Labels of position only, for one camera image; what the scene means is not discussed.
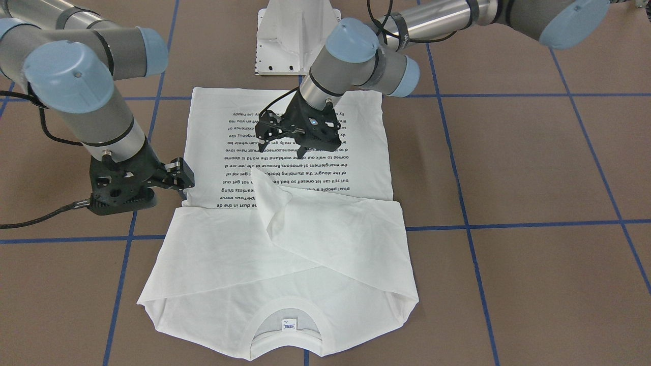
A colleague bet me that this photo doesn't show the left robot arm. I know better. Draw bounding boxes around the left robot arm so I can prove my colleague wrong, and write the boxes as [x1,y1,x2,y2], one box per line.
[254,1,611,159]

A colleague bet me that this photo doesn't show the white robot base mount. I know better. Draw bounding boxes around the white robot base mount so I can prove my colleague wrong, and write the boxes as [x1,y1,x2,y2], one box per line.
[255,1,341,76]

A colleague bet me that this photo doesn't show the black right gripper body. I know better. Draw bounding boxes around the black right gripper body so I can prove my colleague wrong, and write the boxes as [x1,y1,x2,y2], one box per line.
[88,144,195,216]

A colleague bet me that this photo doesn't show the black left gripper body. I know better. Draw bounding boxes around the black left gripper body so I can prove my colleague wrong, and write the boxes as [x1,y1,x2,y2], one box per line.
[254,90,342,152]

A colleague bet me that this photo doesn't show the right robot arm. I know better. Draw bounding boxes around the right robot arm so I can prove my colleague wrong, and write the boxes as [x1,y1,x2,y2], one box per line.
[1,1,195,215]

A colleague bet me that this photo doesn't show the white long-sleeve printed shirt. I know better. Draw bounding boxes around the white long-sleeve printed shirt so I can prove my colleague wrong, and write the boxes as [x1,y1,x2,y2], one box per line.
[138,87,419,361]

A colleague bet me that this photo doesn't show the blue tape grid lines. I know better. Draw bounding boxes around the blue tape grid lines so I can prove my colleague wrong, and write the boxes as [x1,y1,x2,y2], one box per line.
[2,2,650,365]

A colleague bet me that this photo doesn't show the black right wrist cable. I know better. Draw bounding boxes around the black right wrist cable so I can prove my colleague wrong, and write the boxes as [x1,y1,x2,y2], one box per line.
[0,89,92,229]

